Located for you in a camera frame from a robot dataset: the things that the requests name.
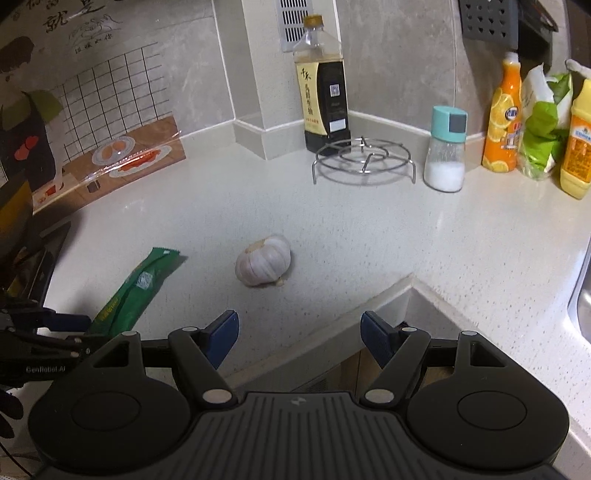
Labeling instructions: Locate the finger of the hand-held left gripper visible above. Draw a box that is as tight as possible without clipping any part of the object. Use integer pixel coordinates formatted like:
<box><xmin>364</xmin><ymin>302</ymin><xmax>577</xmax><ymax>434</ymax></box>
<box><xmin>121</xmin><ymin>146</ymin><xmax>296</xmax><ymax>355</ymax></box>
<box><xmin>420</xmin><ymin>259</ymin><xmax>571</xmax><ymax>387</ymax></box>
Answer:
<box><xmin>0</xmin><ymin>298</ymin><xmax>90</xmax><ymax>330</ymax></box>
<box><xmin>0</xmin><ymin>329</ymin><xmax>105</xmax><ymax>358</ymax></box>

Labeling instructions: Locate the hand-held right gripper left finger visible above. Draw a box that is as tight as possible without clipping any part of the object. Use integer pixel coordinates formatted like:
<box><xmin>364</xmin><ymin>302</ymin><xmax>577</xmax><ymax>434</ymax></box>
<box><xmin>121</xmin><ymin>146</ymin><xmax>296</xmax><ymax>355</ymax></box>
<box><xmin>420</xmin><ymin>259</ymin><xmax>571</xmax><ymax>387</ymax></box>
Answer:
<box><xmin>92</xmin><ymin>310</ymin><xmax>240</xmax><ymax>407</ymax></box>

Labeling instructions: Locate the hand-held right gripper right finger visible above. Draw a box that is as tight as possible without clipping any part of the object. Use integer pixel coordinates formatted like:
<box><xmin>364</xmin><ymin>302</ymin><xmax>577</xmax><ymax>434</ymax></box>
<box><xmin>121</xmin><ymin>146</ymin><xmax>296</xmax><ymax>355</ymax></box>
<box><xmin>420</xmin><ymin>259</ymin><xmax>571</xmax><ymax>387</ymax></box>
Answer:
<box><xmin>360</xmin><ymin>310</ymin><xmax>506</xmax><ymax>407</ymax></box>

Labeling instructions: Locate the green snack wrapper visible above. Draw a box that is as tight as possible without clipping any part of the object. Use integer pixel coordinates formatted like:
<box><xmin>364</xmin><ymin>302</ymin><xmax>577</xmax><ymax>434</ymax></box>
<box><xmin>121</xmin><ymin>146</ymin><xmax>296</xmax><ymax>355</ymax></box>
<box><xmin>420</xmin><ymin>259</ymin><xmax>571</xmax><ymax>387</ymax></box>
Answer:
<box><xmin>85</xmin><ymin>247</ymin><xmax>180</xmax><ymax>340</ymax></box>

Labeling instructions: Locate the person's left hand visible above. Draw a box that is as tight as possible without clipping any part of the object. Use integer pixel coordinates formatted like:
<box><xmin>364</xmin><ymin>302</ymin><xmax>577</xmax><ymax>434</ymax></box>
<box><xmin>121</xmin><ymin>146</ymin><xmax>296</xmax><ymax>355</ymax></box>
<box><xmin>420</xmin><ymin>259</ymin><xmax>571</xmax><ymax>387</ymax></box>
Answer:
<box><xmin>0</xmin><ymin>388</ymin><xmax>24</xmax><ymax>437</ymax></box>

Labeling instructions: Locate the black gas stove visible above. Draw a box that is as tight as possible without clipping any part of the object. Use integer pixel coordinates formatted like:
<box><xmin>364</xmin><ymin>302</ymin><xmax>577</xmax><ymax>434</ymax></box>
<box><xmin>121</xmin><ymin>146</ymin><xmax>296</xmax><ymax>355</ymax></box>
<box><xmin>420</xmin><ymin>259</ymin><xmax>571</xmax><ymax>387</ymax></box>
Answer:
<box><xmin>0</xmin><ymin>212</ymin><xmax>72</xmax><ymax>315</ymax></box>

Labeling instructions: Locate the garlic bulb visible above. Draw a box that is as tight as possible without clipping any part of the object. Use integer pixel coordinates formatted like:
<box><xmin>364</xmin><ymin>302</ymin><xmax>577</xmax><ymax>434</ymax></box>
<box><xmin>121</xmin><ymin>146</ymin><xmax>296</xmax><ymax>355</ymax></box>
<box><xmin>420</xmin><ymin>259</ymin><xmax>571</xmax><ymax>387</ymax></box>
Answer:
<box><xmin>235</xmin><ymin>234</ymin><xmax>293</xmax><ymax>288</ymax></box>

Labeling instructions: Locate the metal steaming rack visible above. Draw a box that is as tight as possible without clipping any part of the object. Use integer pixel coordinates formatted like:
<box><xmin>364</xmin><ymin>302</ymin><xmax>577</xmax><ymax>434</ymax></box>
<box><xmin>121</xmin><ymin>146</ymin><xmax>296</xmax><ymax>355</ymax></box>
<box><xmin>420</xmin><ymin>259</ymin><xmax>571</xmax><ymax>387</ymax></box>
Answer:
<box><xmin>312</xmin><ymin>136</ymin><xmax>416</xmax><ymax>185</ymax></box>

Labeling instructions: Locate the salt shaker with teal lid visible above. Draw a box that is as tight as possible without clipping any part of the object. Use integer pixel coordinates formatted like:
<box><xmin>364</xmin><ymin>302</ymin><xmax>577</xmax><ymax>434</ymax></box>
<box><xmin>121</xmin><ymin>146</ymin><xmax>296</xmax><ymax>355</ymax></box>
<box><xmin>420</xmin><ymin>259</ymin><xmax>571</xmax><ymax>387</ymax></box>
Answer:
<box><xmin>423</xmin><ymin>105</ymin><xmax>468</xmax><ymax>193</ymax></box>

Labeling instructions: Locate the steel sink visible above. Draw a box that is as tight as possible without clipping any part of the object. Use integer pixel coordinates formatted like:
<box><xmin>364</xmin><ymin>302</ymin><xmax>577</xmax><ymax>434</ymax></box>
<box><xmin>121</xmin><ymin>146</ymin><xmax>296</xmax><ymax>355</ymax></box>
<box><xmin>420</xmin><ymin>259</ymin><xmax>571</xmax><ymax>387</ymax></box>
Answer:
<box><xmin>567</xmin><ymin>240</ymin><xmax>591</xmax><ymax>342</ymax></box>

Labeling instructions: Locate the orange detergent bottle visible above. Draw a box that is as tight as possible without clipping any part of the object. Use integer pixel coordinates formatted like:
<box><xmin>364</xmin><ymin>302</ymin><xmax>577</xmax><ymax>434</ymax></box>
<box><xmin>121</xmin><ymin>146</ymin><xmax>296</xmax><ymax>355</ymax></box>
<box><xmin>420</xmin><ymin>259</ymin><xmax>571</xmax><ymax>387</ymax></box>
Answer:
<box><xmin>481</xmin><ymin>52</ymin><xmax>525</xmax><ymax>174</ymax></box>

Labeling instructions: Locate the dark soy sauce bottle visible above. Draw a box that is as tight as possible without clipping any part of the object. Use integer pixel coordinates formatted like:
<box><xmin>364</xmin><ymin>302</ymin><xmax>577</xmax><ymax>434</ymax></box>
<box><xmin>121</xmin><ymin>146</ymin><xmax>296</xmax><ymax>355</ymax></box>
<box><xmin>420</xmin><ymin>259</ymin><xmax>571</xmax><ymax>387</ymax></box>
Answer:
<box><xmin>292</xmin><ymin>15</ymin><xmax>352</xmax><ymax>155</ymax></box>

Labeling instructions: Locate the green and white bag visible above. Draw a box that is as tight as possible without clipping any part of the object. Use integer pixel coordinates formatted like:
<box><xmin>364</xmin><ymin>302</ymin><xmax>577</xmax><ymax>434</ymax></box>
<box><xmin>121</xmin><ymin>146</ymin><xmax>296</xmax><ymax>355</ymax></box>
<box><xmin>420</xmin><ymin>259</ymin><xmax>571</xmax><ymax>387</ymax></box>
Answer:
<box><xmin>517</xmin><ymin>65</ymin><xmax>575</xmax><ymax>182</ymax></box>

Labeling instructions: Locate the yellow bottle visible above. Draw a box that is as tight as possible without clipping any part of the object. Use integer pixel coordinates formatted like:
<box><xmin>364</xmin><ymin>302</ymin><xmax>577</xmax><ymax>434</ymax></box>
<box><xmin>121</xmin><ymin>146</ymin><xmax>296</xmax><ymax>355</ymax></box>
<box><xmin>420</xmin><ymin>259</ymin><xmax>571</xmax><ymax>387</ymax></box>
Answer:
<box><xmin>560</xmin><ymin>78</ymin><xmax>591</xmax><ymax>200</ymax></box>

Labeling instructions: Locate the white perforated vent cover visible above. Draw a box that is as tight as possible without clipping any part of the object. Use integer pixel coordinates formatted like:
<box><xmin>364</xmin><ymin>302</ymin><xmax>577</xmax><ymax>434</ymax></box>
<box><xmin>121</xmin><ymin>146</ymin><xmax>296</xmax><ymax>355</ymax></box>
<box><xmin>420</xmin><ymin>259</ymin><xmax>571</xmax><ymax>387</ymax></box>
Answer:
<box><xmin>276</xmin><ymin>0</ymin><xmax>309</xmax><ymax>51</ymax></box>

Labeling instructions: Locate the crinkled white plastic bag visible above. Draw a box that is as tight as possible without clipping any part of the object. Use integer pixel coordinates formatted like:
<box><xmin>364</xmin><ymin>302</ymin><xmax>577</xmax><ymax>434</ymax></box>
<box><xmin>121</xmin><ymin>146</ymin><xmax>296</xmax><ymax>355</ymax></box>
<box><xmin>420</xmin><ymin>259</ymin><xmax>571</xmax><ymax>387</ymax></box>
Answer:
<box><xmin>566</xmin><ymin>58</ymin><xmax>591</xmax><ymax>81</ymax></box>

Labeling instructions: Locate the cartoon chef wall sticker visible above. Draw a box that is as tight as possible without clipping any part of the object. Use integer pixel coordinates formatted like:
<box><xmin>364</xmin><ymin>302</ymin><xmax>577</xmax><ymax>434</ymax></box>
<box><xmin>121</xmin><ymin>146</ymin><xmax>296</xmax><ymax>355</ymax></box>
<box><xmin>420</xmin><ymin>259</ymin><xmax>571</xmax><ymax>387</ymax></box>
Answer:
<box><xmin>0</xmin><ymin>0</ymin><xmax>188</xmax><ymax>215</ymax></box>

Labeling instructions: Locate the grey wall rack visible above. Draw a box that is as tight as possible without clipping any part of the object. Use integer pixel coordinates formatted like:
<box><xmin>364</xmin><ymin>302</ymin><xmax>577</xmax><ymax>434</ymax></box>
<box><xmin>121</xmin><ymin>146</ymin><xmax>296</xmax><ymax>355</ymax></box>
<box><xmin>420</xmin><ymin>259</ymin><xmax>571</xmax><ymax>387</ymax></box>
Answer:
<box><xmin>459</xmin><ymin>0</ymin><xmax>559</xmax><ymax>63</ymax></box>

